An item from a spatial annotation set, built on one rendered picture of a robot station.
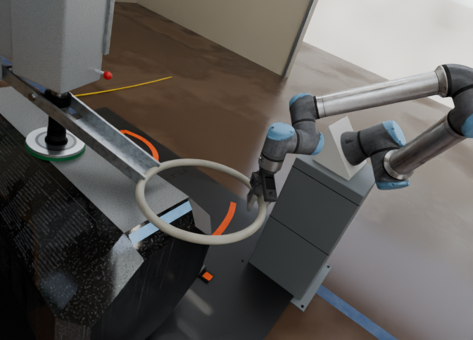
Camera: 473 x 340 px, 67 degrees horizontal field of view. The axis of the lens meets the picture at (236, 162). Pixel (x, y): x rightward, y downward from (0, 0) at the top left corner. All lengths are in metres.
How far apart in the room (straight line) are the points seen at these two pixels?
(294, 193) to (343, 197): 0.27
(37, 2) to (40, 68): 0.21
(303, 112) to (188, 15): 6.17
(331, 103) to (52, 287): 1.15
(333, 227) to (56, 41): 1.53
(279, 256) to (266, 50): 4.71
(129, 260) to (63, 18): 0.78
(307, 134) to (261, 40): 5.25
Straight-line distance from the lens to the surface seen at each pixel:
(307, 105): 1.38
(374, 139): 1.91
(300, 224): 2.08
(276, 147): 1.28
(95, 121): 1.52
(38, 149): 1.56
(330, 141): 1.92
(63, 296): 1.34
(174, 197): 1.44
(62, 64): 1.32
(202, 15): 7.22
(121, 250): 1.28
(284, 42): 6.32
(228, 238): 1.19
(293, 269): 2.27
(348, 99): 1.39
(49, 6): 1.29
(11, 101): 1.95
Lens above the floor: 1.71
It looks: 31 degrees down
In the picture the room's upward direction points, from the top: 20 degrees clockwise
